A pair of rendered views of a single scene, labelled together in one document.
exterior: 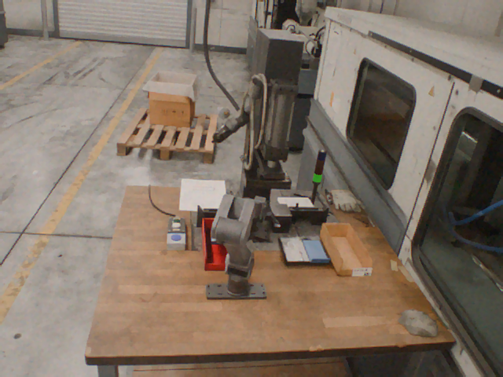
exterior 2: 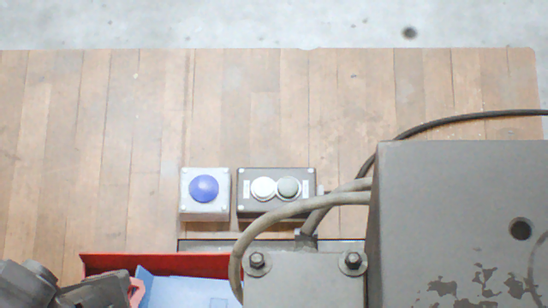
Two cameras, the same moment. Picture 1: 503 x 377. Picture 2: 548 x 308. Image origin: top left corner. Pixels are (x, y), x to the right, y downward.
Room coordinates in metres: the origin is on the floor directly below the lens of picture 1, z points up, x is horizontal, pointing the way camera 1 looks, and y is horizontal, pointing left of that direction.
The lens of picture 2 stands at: (1.55, -0.32, 2.27)
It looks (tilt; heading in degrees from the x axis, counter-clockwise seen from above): 63 degrees down; 106
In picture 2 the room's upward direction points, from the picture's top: 4 degrees counter-clockwise
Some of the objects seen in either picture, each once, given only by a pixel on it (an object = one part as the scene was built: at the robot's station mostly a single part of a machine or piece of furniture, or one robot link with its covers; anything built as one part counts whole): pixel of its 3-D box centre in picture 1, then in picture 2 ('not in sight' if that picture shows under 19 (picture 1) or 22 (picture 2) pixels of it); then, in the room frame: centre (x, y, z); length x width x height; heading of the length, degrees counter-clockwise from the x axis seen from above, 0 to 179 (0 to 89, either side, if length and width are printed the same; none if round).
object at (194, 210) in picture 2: (176, 244); (205, 198); (1.29, 0.26, 0.90); 0.07 x 0.07 x 0.06; 11
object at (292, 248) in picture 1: (303, 250); not in sight; (1.34, -0.23, 0.91); 0.17 x 0.16 x 0.02; 101
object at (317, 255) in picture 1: (316, 249); not in sight; (1.32, -0.27, 0.93); 0.15 x 0.07 x 0.03; 11
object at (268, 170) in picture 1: (266, 148); not in sight; (1.56, -0.04, 1.22); 0.26 x 0.18 x 0.30; 11
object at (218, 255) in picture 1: (219, 243); (175, 304); (1.29, 0.10, 0.93); 0.25 x 0.12 x 0.06; 11
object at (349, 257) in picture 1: (345, 249); not in sight; (1.35, -0.39, 0.93); 0.25 x 0.13 x 0.08; 11
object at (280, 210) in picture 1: (266, 210); not in sight; (1.49, -0.07, 0.98); 0.20 x 0.10 x 0.01; 101
